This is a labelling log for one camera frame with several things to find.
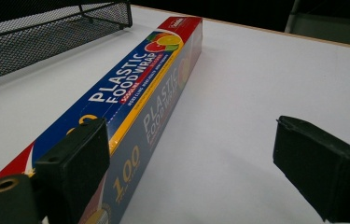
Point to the grey box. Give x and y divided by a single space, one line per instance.
334 29

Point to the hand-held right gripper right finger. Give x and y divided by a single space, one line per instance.
322 165

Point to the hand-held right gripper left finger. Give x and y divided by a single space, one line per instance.
70 174

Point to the blue plastic wrap box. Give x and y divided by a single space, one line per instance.
138 90

